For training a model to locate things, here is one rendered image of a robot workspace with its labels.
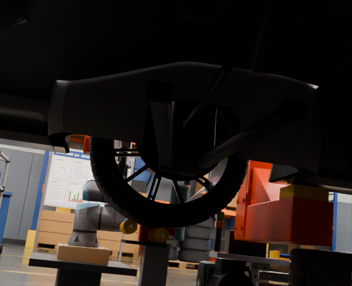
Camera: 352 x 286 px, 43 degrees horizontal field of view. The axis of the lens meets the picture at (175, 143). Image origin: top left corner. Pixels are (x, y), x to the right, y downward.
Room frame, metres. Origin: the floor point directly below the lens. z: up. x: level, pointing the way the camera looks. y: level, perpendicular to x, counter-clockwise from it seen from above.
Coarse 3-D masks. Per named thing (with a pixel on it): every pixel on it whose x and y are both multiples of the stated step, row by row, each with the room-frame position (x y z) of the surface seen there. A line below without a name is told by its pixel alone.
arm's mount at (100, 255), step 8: (64, 248) 2.72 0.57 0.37; (72, 248) 2.73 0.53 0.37; (80, 248) 2.74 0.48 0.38; (88, 248) 2.75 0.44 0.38; (96, 248) 2.81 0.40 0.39; (104, 248) 2.91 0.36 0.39; (56, 256) 2.85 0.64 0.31; (64, 256) 2.72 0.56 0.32; (72, 256) 2.73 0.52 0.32; (80, 256) 2.74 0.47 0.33; (88, 256) 2.75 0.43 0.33; (96, 256) 2.77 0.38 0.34; (104, 256) 2.78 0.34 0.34
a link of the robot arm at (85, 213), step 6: (78, 204) 2.85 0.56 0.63; (84, 204) 2.83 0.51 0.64; (90, 204) 2.83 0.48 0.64; (96, 204) 2.86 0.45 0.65; (78, 210) 2.84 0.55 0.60; (84, 210) 2.83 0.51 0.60; (90, 210) 2.83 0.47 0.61; (96, 210) 2.85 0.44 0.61; (102, 210) 2.86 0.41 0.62; (78, 216) 2.84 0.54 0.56; (84, 216) 2.83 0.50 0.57; (90, 216) 2.83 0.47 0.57; (96, 216) 2.84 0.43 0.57; (78, 222) 2.84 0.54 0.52; (84, 222) 2.83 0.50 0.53; (90, 222) 2.84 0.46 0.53; (96, 222) 2.84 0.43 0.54; (78, 228) 2.84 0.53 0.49; (84, 228) 2.83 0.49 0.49; (90, 228) 2.84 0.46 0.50; (96, 228) 2.87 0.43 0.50
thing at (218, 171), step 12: (120, 156) 1.94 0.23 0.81; (132, 156) 1.95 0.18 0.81; (144, 168) 1.95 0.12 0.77; (216, 168) 1.99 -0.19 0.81; (228, 168) 1.81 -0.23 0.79; (204, 180) 2.00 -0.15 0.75; (216, 180) 1.87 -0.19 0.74; (132, 192) 1.76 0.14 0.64; (156, 192) 1.96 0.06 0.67; (180, 192) 1.98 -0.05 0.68; (204, 192) 1.89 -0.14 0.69; (156, 204) 1.77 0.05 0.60; (168, 204) 1.78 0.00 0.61; (180, 204) 1.79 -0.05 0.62; (192, 204) 1.79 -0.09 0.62
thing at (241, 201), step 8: (248, 168) 2.16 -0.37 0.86; (264, 168) 2.15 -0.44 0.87; (248, 176) 2.15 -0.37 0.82; (248, 184) 2.14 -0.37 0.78; (240, 192) 2.25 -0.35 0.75; (248, 192) 2.14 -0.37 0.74; (240, 200) 2.23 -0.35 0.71; (248, 200) 2.14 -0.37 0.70; (240, 208) 2.22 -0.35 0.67; (240, 216) 2.21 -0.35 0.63; (240, 224) 2.20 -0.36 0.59; (240, 232) 2.19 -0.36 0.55; (240, 240) 2.28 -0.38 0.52
